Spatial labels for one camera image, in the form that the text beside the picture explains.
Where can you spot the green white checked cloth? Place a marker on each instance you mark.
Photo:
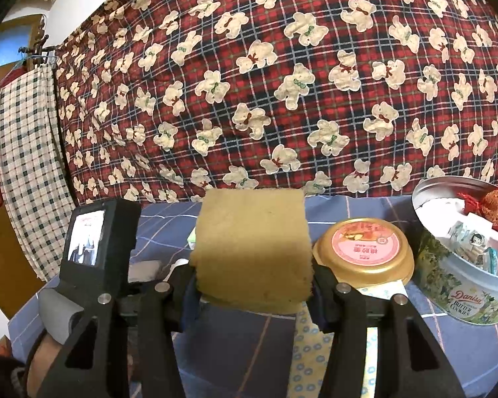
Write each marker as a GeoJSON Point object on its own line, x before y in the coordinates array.
{"type": "Point", "coordinates": [29, 166]}

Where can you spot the person's left forearm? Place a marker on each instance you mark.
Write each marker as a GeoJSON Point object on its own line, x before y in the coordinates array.
{"type": "Point", "coordinates": [41, 369]}

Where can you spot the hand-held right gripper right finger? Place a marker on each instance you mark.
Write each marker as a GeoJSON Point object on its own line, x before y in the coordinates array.
{"type": "Point", "coordinates": [317, 304]}

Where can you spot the round cookie tin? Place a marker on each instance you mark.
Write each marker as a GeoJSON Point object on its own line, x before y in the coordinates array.
{"type": "Point", "coordinates": [452, 294]}

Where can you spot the blue plaid bed sheet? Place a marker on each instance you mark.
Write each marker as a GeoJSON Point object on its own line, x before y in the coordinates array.
{"type": "Point", "coordinates": [240, 352]}

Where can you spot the red plaid bear blanket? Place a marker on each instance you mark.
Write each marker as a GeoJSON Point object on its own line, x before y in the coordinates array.
{"type": "Point", "coordinates": [274, 70]}

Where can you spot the yellow sponge block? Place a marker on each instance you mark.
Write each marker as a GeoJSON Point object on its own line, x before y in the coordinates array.
{"type": "Point", "coordinates": [249, 248]}

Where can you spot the wooden coat rack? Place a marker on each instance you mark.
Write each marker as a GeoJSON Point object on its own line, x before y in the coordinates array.
{"type": "Point", "coordinates": [39, 37]}

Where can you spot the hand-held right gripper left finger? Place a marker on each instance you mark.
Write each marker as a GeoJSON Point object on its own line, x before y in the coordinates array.
{"type": "Point", "coordinates": [189, 302]}

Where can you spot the red gold embroidered pouch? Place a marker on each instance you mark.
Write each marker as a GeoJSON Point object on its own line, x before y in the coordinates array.
{"type": "Point", "coordinates": [496, 207]}

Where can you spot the cotton swabs pack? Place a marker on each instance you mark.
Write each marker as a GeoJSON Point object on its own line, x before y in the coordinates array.
{"type": "Point", "coordinates": [477, 240]}

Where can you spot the yellow dotted tissue pack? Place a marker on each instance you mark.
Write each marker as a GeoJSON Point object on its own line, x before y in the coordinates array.
{"type": "Point", "coordinates": [311, 352]}

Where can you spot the small green tissue packet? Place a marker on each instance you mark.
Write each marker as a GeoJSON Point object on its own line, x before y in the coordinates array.
{"type": "Point", "coordinates": [193, 241]}

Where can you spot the gold lidded jar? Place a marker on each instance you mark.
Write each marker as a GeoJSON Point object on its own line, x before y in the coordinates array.
{"type": "Point", "coordinates": [363, 253]}

